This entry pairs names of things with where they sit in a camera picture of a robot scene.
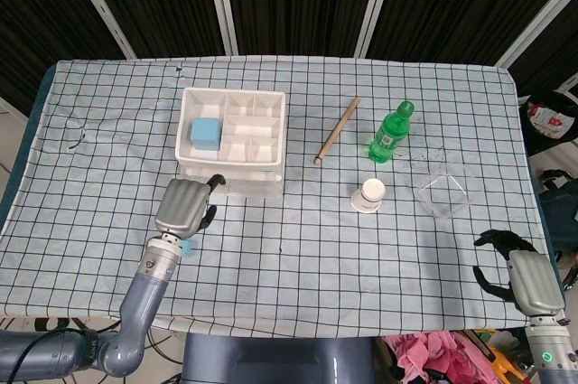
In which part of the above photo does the white compartment organizer tray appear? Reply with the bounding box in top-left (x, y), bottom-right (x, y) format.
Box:
top-left (174, 87), bottom-right (288, 199)

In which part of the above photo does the wooden stick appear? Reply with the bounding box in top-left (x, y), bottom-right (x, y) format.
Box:
top-left (312, 97), bottom-right (361, 165)

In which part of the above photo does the white partition post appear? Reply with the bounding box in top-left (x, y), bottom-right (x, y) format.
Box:
top-left (354, 0), bottom-right (401, 58)
top-left (61, 0), bottom-right (136, 60)
top-left (202, 0), bottom-right (239, 56)
top-left (494, 0), bottom-right (578, 69)

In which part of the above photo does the dark fabric bag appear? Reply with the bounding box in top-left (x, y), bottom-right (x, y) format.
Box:
top-left (536, 169), bottom-right (578, 263)

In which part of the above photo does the orange yellow plastic item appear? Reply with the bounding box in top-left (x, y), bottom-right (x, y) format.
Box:
top-left (485, 344), bottom-right (514, 379)

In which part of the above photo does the large blue foam cube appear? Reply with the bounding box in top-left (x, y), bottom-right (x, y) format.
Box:
top-left (189, 117), bottom-right (223, 153)

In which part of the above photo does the checked white tablecloth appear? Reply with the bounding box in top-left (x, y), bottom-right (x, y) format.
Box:
top-left (0, 56), bottom-right (555, 340)

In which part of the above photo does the green plastic bottle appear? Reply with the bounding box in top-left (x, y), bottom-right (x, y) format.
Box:
top-left (366, 100), bottom-right (415, 164)

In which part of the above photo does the white paper cup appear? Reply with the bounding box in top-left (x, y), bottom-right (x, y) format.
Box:
top-left (350, 178), bottom-right (387, 214)

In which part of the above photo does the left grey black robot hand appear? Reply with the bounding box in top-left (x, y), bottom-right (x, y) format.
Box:
top-left (154, 173), bottom-right (227, 240)

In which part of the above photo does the clear plastic container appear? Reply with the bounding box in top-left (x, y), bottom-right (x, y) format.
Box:
top-left (415, 162), bottom-right (471, 221)

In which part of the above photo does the black bag with red label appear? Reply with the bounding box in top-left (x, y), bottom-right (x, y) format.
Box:
top-left (517, 89), bottom-right (578, 157)

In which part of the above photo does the grey blue robot torso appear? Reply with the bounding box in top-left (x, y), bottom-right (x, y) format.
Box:
top-left (182, 332), bottom-right (376, 384)

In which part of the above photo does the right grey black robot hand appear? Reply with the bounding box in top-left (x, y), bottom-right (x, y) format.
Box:
top-left (472, 229), bottom-right (567, 315)

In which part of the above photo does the pink cloth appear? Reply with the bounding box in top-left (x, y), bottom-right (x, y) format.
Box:
top-left (383, 331), bottom-right (493, 384)

